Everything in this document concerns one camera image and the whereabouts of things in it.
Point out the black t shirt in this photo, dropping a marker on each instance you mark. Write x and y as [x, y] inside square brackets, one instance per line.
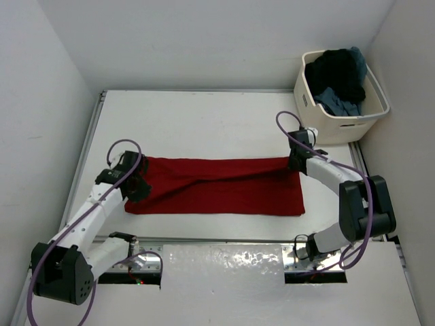
[341, 71]

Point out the red t shirt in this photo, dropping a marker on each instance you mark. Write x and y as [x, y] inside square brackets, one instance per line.
[255, 186]

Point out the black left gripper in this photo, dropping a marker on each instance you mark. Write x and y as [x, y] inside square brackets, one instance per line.
[138, 187]

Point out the cream plastic laundry basket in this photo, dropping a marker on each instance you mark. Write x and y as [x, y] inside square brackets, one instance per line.
[336, 120]

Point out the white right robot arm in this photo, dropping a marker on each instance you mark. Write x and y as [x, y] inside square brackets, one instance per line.
[365, 207]

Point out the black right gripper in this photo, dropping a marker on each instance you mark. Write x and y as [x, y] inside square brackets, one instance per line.
[293, 161]

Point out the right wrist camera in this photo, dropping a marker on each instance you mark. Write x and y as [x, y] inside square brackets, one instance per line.
[313, 131]

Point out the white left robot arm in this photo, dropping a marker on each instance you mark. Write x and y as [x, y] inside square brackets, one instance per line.
[65, 268]

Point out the teal t shirt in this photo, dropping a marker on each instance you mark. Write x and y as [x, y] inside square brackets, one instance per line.
[335, 106]

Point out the white front cover panel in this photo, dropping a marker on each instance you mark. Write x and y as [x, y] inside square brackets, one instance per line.
[245, 285]

